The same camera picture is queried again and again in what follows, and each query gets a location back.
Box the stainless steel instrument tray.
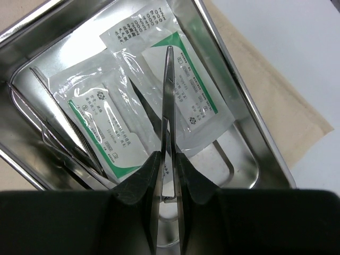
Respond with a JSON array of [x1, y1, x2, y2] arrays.
[[1, 1, 295, 254]]

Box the beige surgical wrap cloth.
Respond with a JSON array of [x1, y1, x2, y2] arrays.
[[0, 0, 335, 192]]

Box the green white suture packet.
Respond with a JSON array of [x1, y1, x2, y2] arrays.
[[100, 1, 234, 157], [48, 59, 157, 182]]

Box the steel scalpel handle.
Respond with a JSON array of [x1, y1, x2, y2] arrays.
[[8, 85, 116, 190]]

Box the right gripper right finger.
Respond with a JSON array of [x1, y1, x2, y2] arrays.
[[176, 153, 339, 254]]

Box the steel needle holder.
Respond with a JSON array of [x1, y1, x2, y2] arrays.
[[161, 46, 178, 203]]

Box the steel tweezers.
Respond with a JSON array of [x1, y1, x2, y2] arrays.
[[29, 67, 107, 178]]

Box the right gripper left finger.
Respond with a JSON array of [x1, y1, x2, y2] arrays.
[[1, 151, 162, 254]]

